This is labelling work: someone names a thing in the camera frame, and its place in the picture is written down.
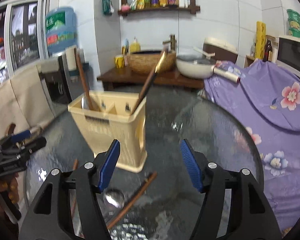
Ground woven basin sink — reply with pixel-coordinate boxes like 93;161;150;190
127;50;176;75

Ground brass faucet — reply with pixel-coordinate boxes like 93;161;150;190
162;34;177;51

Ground cream plastic utensil holder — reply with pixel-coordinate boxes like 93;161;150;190
68;90;147;173

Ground small steel spoon wooden handle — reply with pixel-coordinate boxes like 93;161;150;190
75;49;100;111

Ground brown white rice cooker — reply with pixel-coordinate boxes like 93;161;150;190
203;37;238;63

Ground large steel spoon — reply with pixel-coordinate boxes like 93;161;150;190
103;189;125;216

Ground white water dispenser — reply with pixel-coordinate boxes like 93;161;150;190
37;52;84;115

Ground black gold-tipped chopstick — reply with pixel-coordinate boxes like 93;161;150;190
131;46;168;115

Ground yellow roll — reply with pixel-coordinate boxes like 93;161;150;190
255;21;266;59

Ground purple floral cloth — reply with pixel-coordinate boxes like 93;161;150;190
204;60;300;230

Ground round glass table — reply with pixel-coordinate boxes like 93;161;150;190
24;86;264;239

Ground left hand orange nails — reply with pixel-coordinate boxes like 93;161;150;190
0;173;19;204

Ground dark brown glass bottle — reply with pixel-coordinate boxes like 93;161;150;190
263;39;273;62

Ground white microwave oven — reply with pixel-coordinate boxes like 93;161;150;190
276;35;300;78

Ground yellow soap bottle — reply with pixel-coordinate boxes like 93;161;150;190
129;37;141;54

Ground blue water jug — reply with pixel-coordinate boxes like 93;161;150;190
45;7;77;56

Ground brown wooden counter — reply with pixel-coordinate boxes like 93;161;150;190
97;65;206;91

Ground white pot with glass lid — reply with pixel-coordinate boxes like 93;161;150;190
175;55;241;84

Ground yellow mug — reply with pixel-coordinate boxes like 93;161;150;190
115;55;125;69

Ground green hanging pouch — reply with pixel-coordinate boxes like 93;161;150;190
102;0;114;16

